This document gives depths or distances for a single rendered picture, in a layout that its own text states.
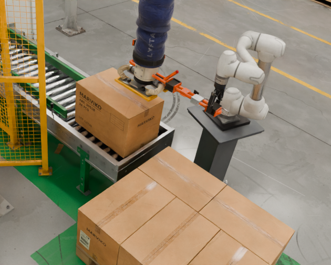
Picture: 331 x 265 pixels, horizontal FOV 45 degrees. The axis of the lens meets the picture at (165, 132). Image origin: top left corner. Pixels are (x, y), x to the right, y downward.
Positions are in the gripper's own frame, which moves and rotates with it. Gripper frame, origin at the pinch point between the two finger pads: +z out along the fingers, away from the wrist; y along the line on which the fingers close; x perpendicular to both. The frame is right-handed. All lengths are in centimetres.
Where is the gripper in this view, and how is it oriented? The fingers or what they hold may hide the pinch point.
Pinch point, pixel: (213, 107)
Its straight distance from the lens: 267.5
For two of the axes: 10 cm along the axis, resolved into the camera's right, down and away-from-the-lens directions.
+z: -1.6, 7.7, 6.2
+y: -6.3, 4.1, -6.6
